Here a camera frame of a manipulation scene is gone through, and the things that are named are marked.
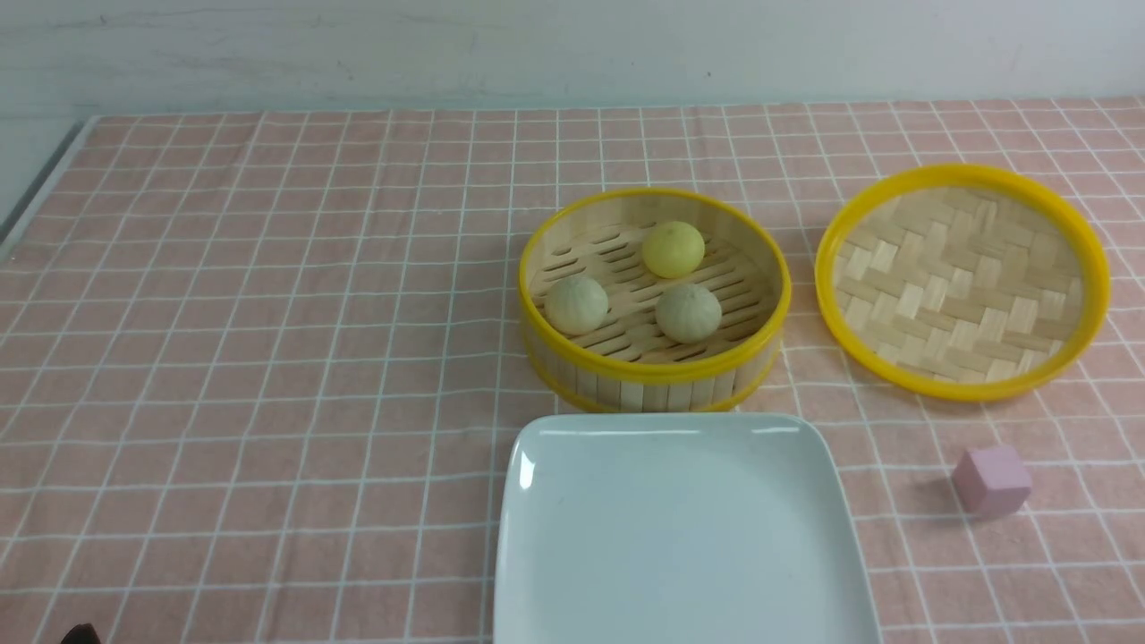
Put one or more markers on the beige steamed bun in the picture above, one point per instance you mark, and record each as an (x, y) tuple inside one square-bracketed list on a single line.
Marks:
[(576, 305), (688, 313)]

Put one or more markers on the yellow steamed bun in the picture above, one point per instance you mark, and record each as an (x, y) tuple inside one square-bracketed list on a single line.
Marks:
[(672, 250)]

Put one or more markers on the white square plate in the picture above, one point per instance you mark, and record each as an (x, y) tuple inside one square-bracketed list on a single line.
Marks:
[(677, 528)]

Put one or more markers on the yellow rimmed bamboo steamer basket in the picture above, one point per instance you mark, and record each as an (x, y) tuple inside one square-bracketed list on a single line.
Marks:
[(628, 364)]

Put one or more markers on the pink checkered tablecloth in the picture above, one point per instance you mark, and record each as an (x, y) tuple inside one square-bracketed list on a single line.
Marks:
[(262, 371)]

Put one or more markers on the yellow rimmed bamboo steamer lid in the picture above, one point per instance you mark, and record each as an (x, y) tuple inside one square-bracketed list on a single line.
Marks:
[(962, 282)]

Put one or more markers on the pink cube block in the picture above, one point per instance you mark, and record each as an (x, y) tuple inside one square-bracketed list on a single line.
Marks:
[(992, 481)]

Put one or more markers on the dark object at bottom edge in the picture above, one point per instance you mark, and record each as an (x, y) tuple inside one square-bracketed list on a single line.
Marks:
[(84, 633)]

